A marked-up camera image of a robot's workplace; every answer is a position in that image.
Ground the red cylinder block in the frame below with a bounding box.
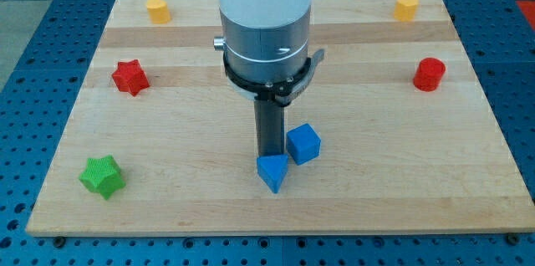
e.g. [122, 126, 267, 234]
[413, 57, 446, 92]

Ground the yellow heart block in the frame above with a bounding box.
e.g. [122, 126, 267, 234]
[145, 0, 171, 24]

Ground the black clamp ring with lever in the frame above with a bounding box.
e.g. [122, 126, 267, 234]
[222, 48, 326, 107]

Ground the blue triangle block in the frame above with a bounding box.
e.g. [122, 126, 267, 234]
[257, 154, 288, 194]

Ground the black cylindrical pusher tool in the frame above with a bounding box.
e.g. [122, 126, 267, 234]
[254, 100, 285, 156]

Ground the wooden board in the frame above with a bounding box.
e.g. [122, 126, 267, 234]
[26, 0, 534, 237]

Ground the green star block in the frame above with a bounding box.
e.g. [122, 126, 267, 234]
[79, 155, 126, 200]

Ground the blue cube block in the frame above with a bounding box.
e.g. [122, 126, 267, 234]
[287, 123, 321, 166]

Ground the yellow hexagon block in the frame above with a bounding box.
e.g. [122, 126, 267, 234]
[393, 0, 420, 22]

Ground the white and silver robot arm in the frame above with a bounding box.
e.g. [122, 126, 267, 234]
[219, 0, 312, 100]

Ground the red star block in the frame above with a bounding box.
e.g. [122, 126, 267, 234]
[112, 59, 150, 96]

